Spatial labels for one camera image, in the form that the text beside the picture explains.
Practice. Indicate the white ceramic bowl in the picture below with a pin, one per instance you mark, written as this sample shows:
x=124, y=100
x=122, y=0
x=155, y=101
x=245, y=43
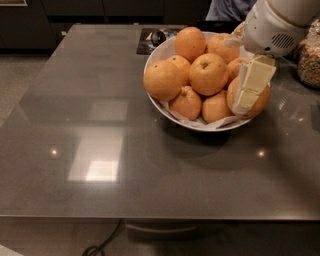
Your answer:
x=162, y=52

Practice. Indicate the large orange front right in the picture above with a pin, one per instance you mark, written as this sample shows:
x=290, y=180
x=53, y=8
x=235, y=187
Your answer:
x=258, y=106

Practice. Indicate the black tray with items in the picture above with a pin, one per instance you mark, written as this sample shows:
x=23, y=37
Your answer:
x=151, y=38

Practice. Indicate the person in blue shirt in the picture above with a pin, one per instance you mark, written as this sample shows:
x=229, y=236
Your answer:
x=229, y=10

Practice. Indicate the orange top back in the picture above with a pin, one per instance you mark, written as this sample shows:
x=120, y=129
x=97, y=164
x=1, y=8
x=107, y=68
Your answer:
x=190, y=43

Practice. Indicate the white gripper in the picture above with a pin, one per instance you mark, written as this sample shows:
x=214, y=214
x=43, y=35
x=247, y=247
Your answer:
x=269, y=30

